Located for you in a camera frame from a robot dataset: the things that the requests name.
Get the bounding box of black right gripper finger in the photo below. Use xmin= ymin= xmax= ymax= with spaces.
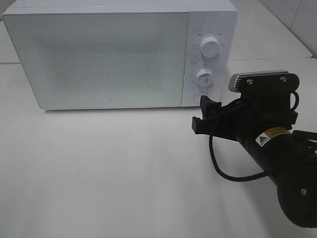
xmin=191 ymin=116 xmax=217 ymax=135
xmin=200 ymin=95 xmax=222 ymax=117

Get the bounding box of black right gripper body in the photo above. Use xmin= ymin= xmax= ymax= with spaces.
xmin=212 ymin=95 xmax=297 ymax=154

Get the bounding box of white timer knob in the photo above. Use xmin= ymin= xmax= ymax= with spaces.
xmin=195 ymin=68 xmax=214 ymax=87

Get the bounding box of white microwave door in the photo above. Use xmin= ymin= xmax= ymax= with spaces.
xmin=3 ymin=12 xmax=188 ymax=109

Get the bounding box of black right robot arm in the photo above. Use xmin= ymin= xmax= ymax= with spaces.
xmin=192 ymin=96 xmax=317 ymax=228

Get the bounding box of upper white power knob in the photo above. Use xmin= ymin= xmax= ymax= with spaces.
xmin=200 ymin=36 xmax=220 ymax=58

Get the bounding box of white microwave oven body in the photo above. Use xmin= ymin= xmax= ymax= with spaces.
xmin=2 ymin=0 xmax=238 ymax=109

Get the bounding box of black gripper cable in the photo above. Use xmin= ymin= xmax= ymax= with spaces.
xmin=209 ymin=99 xmax=317 ymax=183

